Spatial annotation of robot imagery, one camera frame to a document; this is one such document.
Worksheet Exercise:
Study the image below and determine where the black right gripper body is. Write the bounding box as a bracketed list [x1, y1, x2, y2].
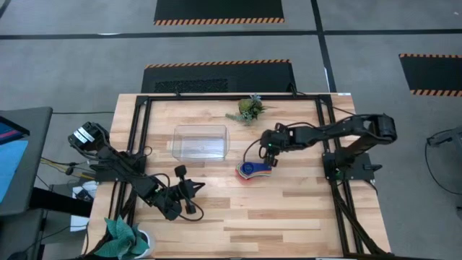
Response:
[259, 123, 295, 158]

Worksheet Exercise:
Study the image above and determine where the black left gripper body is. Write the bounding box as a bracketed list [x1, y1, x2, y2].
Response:
[175, 165, 197, 215]

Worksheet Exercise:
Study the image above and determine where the green measuring cup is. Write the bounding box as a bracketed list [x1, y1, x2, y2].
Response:
[236, 161, 274, 180]

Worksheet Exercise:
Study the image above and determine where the clear plastic basket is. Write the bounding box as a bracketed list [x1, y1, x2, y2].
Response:
[171, 124, 231, 163]

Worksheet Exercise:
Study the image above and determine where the succulent plant in black pot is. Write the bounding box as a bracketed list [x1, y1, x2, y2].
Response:
[225, 93, 266, 126]

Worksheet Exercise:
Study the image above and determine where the black floor mat striped edge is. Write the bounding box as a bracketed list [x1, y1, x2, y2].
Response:
[153, 0, 285, 26]
[398, 53, 462, 98]
[140, 58, 297, 94]

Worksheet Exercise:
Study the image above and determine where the green leafy plant white pot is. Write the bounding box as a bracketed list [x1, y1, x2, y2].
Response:
[94, 215, 156, 260]

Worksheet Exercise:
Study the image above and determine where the white paper sheet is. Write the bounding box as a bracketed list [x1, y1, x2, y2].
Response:
[70, 214, 91, 233]

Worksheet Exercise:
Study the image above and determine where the black monitor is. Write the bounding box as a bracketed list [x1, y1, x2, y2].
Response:
[0, 106, 93, 217]

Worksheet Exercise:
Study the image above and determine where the monitor with blue screen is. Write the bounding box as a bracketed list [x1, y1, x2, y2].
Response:
[0, 115, 30, 205]

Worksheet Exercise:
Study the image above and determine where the black table frame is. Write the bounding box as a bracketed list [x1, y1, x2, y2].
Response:
[108, 92, 393, 259]

